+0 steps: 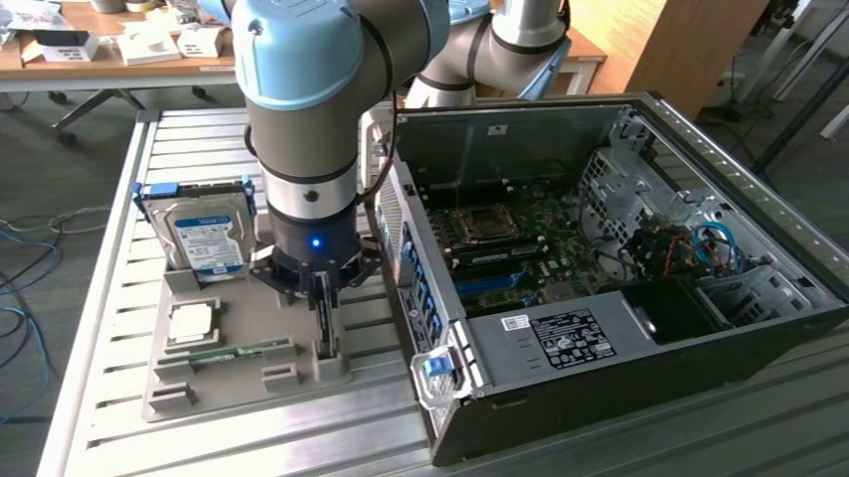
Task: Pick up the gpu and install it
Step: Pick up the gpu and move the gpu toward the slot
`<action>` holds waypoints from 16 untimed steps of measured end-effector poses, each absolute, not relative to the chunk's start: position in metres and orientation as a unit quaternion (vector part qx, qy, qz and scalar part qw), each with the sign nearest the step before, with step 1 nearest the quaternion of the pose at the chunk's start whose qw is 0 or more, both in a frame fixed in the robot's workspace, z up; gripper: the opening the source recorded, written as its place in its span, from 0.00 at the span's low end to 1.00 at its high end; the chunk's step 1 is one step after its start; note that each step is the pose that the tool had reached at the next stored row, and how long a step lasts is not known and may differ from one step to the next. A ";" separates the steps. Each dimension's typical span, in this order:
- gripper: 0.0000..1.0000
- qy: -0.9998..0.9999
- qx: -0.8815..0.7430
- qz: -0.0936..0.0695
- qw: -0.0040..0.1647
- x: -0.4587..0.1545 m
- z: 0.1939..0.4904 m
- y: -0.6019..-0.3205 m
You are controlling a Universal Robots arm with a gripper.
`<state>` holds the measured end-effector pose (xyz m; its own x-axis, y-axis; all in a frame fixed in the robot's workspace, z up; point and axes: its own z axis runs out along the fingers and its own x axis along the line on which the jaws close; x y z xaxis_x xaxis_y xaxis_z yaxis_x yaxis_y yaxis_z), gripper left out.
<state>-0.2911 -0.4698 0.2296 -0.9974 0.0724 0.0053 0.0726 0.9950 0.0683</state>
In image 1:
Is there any graphics card with metal bracket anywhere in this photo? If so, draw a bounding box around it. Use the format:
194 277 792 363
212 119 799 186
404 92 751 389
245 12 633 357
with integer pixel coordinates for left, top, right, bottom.
312 270 342 362

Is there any green RAM stick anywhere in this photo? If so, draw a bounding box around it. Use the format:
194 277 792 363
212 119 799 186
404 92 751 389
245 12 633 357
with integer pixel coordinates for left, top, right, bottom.
161 339 293 365

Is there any black power cable bundle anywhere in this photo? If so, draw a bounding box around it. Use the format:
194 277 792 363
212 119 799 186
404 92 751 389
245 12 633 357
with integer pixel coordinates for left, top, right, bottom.
625 226 698 279

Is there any blue case latch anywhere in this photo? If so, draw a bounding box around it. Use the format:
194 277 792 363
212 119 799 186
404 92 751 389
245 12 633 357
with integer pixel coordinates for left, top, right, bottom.
421 355 453 382

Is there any blue floor cable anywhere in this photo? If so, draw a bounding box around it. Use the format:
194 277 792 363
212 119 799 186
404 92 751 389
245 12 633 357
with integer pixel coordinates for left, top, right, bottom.
0 218 61 423

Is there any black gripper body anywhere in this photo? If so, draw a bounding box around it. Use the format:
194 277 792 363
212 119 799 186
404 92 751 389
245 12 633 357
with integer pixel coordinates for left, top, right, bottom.
268 213 362 294

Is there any silver CPU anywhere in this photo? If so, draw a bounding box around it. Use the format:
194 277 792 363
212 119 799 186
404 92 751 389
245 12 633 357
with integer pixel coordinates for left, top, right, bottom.
168 303 217 344

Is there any hard disk in blue bracket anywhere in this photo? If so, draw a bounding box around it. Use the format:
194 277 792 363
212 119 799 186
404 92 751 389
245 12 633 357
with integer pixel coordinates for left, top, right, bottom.
130 174 258 284

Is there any white carton with label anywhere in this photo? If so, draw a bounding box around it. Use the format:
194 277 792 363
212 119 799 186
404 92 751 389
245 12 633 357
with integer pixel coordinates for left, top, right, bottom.
176 27 224 59

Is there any blue data wire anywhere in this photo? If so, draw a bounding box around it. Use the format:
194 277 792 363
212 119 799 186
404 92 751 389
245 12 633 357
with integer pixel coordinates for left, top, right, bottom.
692 223 744 275

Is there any grey parts rack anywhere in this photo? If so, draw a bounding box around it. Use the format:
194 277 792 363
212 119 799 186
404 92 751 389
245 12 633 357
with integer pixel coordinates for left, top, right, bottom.
141 218 354 423

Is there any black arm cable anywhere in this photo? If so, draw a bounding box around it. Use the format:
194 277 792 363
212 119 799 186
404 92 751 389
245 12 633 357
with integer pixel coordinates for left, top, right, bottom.
353 14 403 235

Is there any wooden desk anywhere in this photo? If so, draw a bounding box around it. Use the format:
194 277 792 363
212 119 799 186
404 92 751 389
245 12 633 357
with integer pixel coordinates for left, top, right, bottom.
0 0 608 108

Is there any green motherboard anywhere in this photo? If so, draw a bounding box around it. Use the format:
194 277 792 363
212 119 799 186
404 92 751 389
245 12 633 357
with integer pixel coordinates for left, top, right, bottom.
423 176 631 317

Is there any grey power supply unit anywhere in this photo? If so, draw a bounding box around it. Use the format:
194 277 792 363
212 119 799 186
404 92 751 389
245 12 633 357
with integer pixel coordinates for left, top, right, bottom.
467 290 655 387

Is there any black open PC case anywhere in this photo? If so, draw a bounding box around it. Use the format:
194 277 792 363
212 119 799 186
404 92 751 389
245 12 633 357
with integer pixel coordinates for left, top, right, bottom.
358 90 849 468

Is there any white box with black lid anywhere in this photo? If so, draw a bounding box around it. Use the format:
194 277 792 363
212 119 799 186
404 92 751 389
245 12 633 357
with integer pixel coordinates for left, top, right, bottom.
31 29 101 64

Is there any silver disk bay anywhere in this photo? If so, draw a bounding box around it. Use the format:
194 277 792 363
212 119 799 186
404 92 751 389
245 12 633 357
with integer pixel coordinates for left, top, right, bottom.
695 265 814 324

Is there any CPU socket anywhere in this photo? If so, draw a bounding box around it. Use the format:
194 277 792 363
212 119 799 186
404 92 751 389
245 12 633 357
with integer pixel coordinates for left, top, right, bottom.
449 206 523 244

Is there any black installed RAM stick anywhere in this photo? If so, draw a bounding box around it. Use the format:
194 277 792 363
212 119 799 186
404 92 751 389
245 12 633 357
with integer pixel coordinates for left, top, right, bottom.
453 242 548 269

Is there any red wire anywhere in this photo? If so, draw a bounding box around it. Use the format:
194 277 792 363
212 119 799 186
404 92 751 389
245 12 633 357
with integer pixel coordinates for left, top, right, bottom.
666 233 704 274

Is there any white open box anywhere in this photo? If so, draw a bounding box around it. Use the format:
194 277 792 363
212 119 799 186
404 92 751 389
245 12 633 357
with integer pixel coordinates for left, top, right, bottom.
116 22 181 67

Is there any blue expansion slot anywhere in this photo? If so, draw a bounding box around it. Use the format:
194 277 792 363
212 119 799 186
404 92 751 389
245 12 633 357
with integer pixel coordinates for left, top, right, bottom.
455 272 523 295

